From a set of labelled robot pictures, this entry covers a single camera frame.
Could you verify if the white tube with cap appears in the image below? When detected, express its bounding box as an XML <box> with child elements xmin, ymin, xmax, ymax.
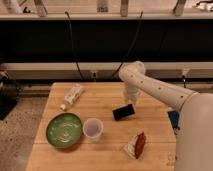
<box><xmin>60</xmin><ymin>84</ymin><xmax>84</xmax><ymax>111</ymax></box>

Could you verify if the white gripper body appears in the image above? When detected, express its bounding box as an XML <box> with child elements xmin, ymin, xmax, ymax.
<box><xmin>123</xmin><ymin>83</ymin><xmax>140</xmax><ymax>105</ymax></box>

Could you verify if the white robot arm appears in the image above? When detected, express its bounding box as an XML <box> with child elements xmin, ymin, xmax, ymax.
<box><xmin>119</xmin><ymin>61</ymin><xmax>213</xmax><ymax>171</ymax></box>

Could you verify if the blue object beside table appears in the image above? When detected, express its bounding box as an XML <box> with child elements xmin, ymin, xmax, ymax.
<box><xmin>168</xmin><ymin>111</ymin><xmax>179</xmax><ymax>134</ymax></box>

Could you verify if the dark object at left edge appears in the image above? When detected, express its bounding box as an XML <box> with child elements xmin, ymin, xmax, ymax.
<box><xmin>0</xmin><ymin>71</ymin><xmax>21</xmax><ymax>120</ymax></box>

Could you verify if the black eraser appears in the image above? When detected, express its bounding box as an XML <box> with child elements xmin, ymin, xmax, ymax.
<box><xmin>113</xmin><ymin>104</ymin><xmax>135</xmax><ymax>121</ymax></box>

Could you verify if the black hanging cable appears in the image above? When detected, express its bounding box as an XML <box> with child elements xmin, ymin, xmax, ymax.
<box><xmin>64</xmin><ymin>10</ymin><xmax>85</xmax><ymax>81</ymax></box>
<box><xmin>110</xmin><ymin>10</ymin><xmax>144</xmax><ymax>80</ymax></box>

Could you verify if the green bowl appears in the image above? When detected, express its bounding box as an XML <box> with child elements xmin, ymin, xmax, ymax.
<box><xmin>46</xmin><ymin>113</ymin><xmax>83</xmax><ymax>149</ymax></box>

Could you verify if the right black hanging cable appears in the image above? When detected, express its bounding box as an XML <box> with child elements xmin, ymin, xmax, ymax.
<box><xmin>110</xmin><ymin>10</ymin><xmax>144</xmax><ymax>80</ymax></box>

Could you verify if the left black hanging cable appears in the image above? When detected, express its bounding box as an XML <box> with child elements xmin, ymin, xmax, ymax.
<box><xmin>64</xmin><ymin>10</ymin><xmax>85</xmax><ymax>81</ymax></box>

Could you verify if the brown and white wedge object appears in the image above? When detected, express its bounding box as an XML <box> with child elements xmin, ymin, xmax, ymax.
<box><xmin>123</xmin><ymin>132</ymin><xmax>146</xmax><ymax>159</ymax></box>

